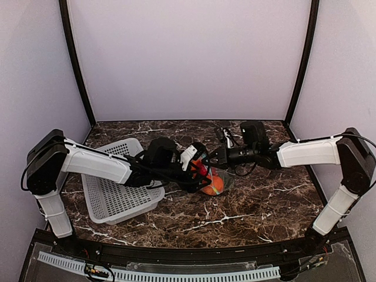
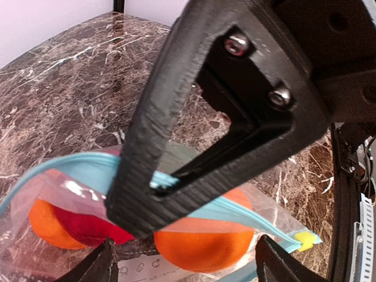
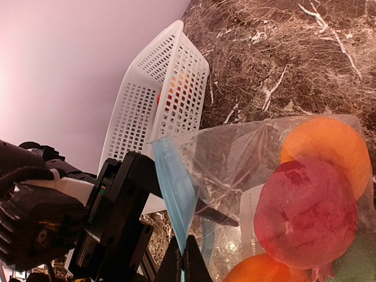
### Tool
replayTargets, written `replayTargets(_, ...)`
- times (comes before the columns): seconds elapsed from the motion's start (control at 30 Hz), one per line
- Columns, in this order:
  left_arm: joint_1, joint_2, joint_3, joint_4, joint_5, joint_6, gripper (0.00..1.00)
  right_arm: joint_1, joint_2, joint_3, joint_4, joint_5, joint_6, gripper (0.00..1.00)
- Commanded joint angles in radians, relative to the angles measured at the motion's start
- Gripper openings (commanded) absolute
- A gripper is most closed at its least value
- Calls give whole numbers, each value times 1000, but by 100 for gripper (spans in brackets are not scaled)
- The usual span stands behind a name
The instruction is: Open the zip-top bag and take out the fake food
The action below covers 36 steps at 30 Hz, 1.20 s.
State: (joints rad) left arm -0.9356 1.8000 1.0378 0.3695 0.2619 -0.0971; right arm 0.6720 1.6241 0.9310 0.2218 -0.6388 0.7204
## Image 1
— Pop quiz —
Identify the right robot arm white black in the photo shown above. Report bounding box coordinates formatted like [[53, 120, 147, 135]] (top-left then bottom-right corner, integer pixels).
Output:
[[209, 120, 375, 255]]

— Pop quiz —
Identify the red fake apple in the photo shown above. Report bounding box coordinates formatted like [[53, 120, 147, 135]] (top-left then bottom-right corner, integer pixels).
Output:
[[199, 164, 208, 176]]

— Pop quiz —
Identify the black front rail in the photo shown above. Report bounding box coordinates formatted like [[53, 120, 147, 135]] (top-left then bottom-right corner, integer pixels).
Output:
[[32, 227, 349, 266]]

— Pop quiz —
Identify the black frame post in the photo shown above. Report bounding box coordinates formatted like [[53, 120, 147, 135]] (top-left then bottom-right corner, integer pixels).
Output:
[[58, 0, 96, 128], [284, 0, 320, 127]]

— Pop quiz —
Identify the left black frame post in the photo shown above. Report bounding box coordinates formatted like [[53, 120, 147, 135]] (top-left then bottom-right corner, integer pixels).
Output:
[[58, 0, 96, 128]]

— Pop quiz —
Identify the orange fake fruit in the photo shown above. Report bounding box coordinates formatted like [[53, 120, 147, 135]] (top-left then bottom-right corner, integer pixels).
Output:
[[200, 176, 224, 196], [191, 159, 204, 178]]

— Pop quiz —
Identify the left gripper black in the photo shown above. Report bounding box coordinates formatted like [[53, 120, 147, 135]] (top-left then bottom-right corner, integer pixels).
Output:
[[153, 162, 212, 193]]

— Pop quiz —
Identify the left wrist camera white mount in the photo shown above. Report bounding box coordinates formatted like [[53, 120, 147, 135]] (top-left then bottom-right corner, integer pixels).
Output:
[[179, 142, 206, 171]]

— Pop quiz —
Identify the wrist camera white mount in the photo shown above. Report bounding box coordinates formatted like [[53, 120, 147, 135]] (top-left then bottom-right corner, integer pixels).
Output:
[[179, 142, 206, 171], [214, 127, 239, 149]]

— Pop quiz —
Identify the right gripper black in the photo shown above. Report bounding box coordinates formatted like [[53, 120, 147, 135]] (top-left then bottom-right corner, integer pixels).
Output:
[[202, 143, 258, 169]]

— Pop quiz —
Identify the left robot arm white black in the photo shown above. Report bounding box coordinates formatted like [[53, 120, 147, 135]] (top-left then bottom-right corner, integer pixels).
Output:
[[20, 129, 212, 256]]

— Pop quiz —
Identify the white slotted cable duct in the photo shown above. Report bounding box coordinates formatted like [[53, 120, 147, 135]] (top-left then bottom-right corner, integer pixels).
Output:
[[38, 251, 281, 281]]

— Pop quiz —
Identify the clear zip top bag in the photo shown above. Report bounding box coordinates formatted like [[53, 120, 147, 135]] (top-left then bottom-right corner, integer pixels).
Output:
[[191, 159, 234, 196]]

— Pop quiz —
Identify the right black frame post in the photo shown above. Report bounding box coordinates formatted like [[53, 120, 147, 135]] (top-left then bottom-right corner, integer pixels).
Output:
[[284, 0, 320, 127]]

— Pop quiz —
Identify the white perforated plastic basket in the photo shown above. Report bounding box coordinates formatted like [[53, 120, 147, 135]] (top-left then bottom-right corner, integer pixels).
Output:
[[81, 137, 165, 225]]

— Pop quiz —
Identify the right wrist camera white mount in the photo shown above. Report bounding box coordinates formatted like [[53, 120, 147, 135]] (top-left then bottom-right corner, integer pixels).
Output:
[[214, 127, 239, 149]]

